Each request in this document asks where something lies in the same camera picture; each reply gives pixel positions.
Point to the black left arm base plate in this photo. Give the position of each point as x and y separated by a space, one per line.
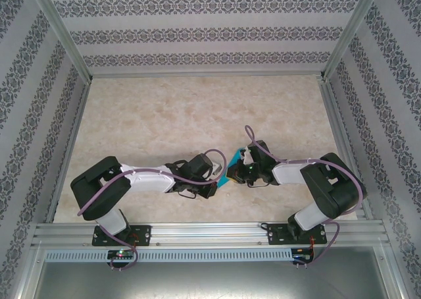
141 234

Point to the grey metal sheet panel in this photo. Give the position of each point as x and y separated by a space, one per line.
210 282

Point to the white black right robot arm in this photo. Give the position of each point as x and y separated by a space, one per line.
289 177

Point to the aluminium side rail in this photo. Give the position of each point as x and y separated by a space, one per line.
344 147
70 147

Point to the long aluminium mounting rail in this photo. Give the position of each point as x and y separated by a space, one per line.
210 233

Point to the blue square paper sheet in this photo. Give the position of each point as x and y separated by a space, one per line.
223 180

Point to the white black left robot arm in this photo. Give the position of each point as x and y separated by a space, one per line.
148 182

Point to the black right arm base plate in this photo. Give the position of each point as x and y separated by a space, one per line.
276 234

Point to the aluminium frame post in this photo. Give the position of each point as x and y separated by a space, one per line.
350 32
62 32

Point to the aluminium frame strut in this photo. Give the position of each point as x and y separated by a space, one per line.
29 272
391 272

